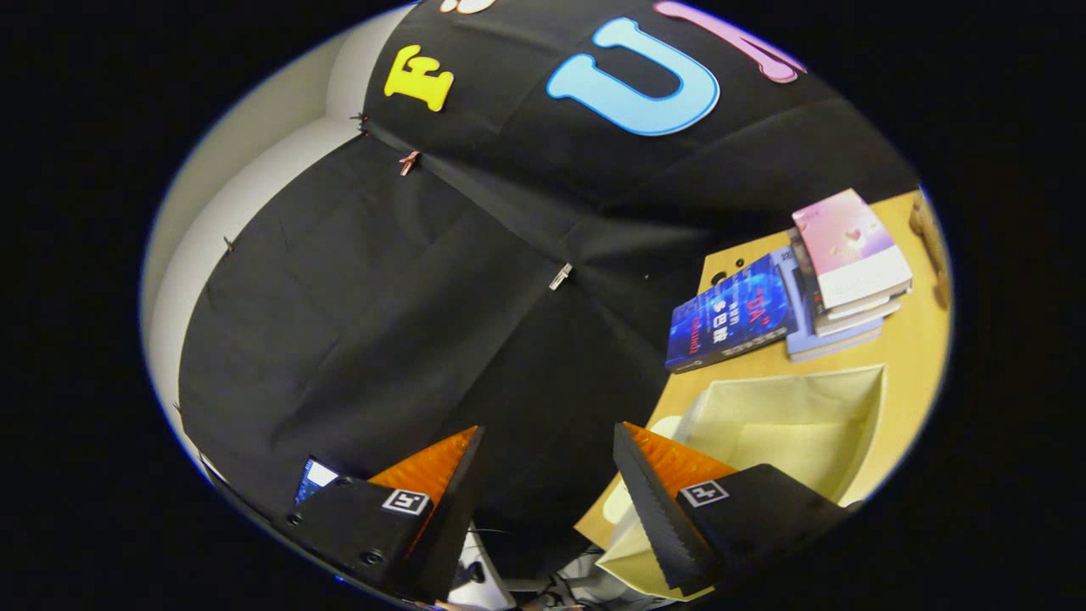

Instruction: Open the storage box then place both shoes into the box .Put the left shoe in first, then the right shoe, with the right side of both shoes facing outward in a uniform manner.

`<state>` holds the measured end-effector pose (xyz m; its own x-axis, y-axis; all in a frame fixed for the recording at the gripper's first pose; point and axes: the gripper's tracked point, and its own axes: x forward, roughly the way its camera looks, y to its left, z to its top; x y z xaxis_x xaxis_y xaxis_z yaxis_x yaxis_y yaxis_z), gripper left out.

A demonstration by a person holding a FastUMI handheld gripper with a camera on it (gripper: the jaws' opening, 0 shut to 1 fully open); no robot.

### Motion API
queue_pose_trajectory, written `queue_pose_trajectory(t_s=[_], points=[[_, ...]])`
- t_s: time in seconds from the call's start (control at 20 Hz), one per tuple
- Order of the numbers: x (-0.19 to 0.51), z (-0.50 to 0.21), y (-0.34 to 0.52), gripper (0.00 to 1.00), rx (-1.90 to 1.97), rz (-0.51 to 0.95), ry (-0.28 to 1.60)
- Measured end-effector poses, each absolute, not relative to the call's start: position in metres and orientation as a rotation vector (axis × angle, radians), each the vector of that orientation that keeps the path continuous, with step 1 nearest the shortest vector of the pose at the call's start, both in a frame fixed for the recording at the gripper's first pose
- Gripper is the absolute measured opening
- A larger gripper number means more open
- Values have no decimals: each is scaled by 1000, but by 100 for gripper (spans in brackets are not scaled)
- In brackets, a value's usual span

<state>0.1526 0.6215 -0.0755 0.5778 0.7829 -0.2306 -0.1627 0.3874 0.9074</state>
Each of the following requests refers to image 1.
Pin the beige fabric storage box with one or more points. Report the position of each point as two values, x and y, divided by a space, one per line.
789 424

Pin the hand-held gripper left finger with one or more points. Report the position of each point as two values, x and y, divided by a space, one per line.
458 509

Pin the glowing screen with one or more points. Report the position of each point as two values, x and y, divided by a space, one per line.
316 477

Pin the pink cover book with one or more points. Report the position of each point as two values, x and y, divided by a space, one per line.
848 246

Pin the white power strip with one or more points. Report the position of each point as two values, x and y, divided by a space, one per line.
475 585

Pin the dark blue book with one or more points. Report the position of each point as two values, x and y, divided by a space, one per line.
734 316

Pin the lavender book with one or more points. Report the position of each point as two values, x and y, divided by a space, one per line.
836 344

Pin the pink clip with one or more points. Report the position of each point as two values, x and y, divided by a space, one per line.
409 163

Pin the grey book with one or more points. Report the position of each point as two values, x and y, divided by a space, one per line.
857 316

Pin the black backdrop cloth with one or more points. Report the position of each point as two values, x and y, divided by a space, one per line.
407 322

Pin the silver clip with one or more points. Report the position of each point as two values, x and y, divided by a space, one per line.
560 277

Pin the brown bread plush toy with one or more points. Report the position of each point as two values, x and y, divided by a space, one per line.
933 246

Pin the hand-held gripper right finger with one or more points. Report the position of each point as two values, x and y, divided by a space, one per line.
649 501

